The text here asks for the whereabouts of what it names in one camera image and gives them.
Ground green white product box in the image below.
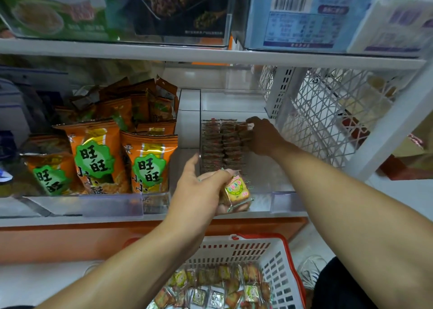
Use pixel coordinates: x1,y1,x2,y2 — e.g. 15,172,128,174
0,0,133,43

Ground pile of small snack packets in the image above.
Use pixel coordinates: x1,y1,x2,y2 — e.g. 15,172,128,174
147,263,272,309

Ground white basket with red rim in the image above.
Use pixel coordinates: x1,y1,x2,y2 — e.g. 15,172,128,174
122,233,307,309

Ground white perforated side panel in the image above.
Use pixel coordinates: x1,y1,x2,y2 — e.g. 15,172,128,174
257,65,414,170

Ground row of small snack packets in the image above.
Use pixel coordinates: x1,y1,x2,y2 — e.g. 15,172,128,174
201,118,254,174

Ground blue product box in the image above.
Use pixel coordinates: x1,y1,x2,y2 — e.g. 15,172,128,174
245,0,376,54

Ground orange shelf base panel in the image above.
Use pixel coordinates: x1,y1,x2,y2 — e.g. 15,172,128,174
0,217,309,264

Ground person's shoe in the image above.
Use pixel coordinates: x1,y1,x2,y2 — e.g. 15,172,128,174
81,259,112,278
298,254,329,291

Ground brown cardboard box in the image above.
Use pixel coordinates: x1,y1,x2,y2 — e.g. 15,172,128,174
382,112,433,181

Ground clear plastic shelf front guard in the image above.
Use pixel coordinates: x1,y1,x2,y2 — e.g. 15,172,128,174
0,192,171,218

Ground person's left forearm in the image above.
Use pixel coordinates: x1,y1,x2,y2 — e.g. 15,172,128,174
37,227,200,309

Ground person's left shoe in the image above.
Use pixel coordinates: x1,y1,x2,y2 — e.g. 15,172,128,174
81,259,112,278

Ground person's right shoe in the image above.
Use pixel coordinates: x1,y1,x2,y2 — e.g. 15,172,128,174
298,254,329,291

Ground white metal shelf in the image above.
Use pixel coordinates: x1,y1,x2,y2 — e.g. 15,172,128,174
0,0,433,227

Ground group of orange snack bags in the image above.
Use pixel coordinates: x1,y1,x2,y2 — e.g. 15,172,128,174
20,77,180,197

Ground person's black shorts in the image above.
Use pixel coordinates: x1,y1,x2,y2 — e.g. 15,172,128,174
0,257,380,309

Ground black product box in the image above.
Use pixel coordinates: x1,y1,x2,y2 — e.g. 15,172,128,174
122,0,234,47

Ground person's left hand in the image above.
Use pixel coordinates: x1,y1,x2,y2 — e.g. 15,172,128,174
162,154,238,249

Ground bundle of snack packets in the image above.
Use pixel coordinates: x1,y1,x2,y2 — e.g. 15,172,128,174
220,172,253,215

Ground person's right hand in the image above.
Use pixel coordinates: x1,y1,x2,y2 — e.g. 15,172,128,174
244,116,288,159

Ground person's right forearm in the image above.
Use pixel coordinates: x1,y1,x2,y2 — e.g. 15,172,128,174
274,143,433,309

